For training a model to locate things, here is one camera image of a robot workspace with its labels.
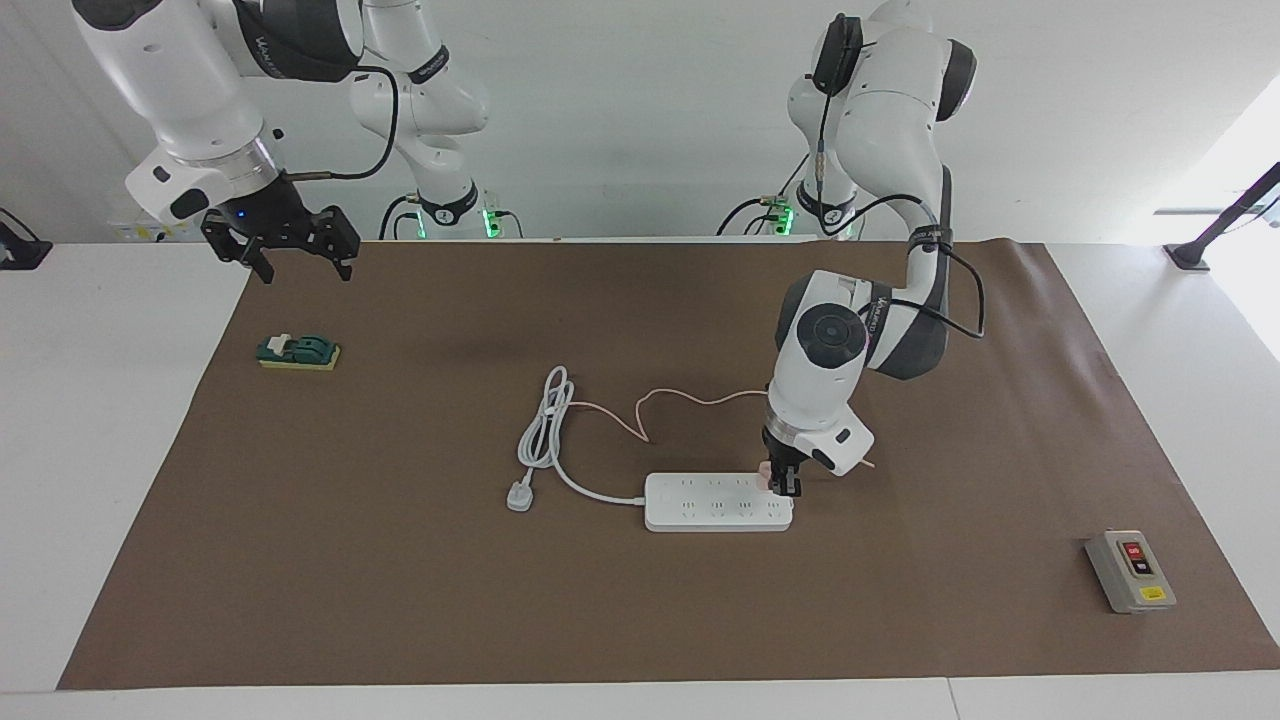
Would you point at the green knife switch yellow base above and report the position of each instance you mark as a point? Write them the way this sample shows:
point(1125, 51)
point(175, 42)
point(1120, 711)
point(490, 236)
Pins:
point(298, 352)

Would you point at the brown table mat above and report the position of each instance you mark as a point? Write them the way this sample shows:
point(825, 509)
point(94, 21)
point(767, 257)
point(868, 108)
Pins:
point(700, 620)

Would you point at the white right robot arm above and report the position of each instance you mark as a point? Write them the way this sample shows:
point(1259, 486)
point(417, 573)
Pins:
point(170, 70)

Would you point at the black stand with clamp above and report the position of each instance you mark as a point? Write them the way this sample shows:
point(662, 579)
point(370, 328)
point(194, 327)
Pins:
point(1188, 257)

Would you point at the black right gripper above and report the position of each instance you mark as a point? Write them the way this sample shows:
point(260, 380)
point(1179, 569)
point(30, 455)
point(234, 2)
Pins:
point(270, 222)

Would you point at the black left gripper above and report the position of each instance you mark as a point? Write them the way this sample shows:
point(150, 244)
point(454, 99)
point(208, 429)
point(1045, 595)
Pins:
point(783, 452)

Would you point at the black table clamp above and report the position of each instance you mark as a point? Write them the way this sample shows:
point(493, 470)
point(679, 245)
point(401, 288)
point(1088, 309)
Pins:
point(20, 252)

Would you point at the grey push button box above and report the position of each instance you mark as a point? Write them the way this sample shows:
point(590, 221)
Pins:
point(1130, 575)

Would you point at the white box yellow labels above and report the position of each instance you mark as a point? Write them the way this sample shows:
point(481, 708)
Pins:
point(150, 234)

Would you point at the white power strip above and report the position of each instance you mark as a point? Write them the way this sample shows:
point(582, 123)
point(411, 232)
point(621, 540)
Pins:
point(718, 508)

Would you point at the pink charger block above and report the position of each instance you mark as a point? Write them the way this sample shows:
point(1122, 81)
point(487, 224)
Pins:
point(763, 472)

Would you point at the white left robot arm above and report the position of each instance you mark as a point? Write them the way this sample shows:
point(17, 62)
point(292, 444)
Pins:
point(820, 370)

